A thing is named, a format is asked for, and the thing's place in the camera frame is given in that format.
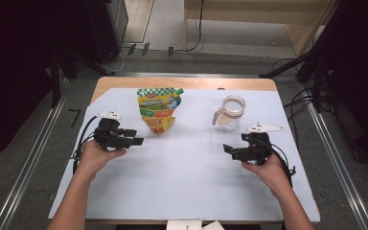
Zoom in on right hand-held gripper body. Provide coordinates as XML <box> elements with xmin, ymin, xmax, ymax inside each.
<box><xmin>241</xmin><ymin>122</ymin><xmax>285</xmax><ymax>167</ymax></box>

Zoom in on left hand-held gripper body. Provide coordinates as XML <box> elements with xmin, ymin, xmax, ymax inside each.
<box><xmin>93</xmin><ymin>110</ymin><xmax>132</xmax><ymax>151</ymax></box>

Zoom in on clear glass pitcher with lid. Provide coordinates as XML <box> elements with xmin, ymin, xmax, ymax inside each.
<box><xmin>212</xmin><ymin>94</ymin><xmax>247</xmax><ymax>131</ymax></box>

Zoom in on yellow green spout pouch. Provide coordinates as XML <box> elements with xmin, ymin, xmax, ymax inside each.
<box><xmin>136</xmin><ymin>87</ymin><xmax>185</xmax><ymax>136</ymax></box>

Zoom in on person's left hand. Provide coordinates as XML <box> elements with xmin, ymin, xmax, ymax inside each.
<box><xmin>76</xmin><ymin>139</ymin><xmax>127</xmax><ymax>180</ymax></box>

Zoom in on person's right hand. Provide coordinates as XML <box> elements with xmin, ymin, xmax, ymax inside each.
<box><xmin>241</xmin><ymin>154</ymin><xmax>290</xmax><ymax>196</ymax></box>

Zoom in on white paper sheet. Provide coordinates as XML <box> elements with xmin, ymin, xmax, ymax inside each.
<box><xmin>48</xmin><ymin>87</ymin><xmax>321</xmax><ymax>223</ymax></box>

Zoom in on white paper slip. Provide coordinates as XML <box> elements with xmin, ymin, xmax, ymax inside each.
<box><xmin>201</xmin><ymin>219</ymin><xmax>225</xmax><ymax>230</ymax></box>
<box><xmin>166</xmin><ymin>219</ymin><xmax>203</xmax><ymax>230</ymax></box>

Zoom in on wooden table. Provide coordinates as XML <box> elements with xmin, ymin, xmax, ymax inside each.
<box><xmin>52</xmin><ymin>76</ymin><xmax>321</xmax><ymax>225</ymax></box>

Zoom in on black stand legs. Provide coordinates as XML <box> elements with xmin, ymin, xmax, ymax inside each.
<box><xmin>48</xmin><ymin>47</ymin><xmax>110</xmax><ymax>108</ymax></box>

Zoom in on black cabinet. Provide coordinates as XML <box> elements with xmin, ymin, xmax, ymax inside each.
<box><xmin>85</xmin><ymin>0</ymin><xmax>129</xmax><ymax>64</ymax></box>

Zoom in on black metal stand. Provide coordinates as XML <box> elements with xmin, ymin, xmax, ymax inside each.
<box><xmin>258</xmin><ymin>0</ymin><xmax>344</xmax><ymax>113</ymax></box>

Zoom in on light wooden shelf unit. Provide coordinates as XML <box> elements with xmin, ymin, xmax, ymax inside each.
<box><xmin>183</xmin><ymin>0</ymin><xmax>337</xmax><ymax>58</ymax></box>

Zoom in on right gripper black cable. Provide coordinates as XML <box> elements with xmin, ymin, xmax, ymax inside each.
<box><xmin>267</xmin><ymin>142</ymin><xmax>297</xmax><ymax>189</ymax></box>

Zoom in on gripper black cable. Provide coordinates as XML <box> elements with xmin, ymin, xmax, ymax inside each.
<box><xmin>267</xmin><ymin>142</ymin><xmax>297</xmax><ymax>189</ymax></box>
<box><xmin>72</xmin><ymin>115</ymin><xmax>99</xmax><ymax>175</ymax></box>

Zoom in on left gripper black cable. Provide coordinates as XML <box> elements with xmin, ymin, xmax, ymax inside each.
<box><xmin>72</xmin><ymin>115</ymin><xmax>99</xmax><ymax>175</ymax></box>

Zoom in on black floor cables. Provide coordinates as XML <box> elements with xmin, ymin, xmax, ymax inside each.
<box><xmin>270</xmin><ymin>57</ymin><xmax>321</xmax><ymax>151</ymax></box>

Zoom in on white floor cable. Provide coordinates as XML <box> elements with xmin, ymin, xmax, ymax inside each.
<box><xmin>102</xmin><ymin>47</ymin><xmax>127</xmax><ymax>73</ymax></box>

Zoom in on metal floor rail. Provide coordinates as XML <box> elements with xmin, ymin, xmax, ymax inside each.
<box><xmin>0</xmin><ymin>76</ymin><xmax>70</xmax><ymax>230</ymax></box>
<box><xmin>302</xmin><ymin>101</ymin><xmax>368</xmax><ymax>230</ymax></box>
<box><xmin>76</xmin><ymin>71</ymin><xmax>301</xmax><ymax>80</ymax></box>

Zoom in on hanging black cable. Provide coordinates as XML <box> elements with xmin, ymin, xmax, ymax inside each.
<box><xmin>185</xmin><ymin>0</ymin><xmax>205</xmax><ymax>53</ymax></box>

